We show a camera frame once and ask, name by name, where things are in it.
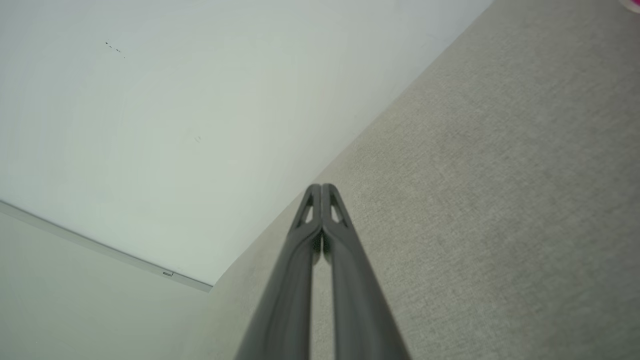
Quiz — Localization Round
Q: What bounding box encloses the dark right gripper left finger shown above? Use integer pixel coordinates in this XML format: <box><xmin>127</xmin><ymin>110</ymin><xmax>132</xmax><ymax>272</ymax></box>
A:
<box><xmin>235</xmin><ymin>183</ymin><xmax>324</xmax><ymax>360</ymax></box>

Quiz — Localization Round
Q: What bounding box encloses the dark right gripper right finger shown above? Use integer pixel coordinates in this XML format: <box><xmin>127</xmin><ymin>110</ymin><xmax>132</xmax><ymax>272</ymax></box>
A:
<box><xmin>321</xmin><ymin>183</ymin><xmax>411</xmax><ymax>360</ymax></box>

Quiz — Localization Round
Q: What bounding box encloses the grey metal wall strip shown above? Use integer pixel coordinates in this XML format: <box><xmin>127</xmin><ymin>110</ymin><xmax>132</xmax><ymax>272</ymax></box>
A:
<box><xmin>0</xmin><ymin>200</ymin><xmax>214</xmax><ymax>294</ymax></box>

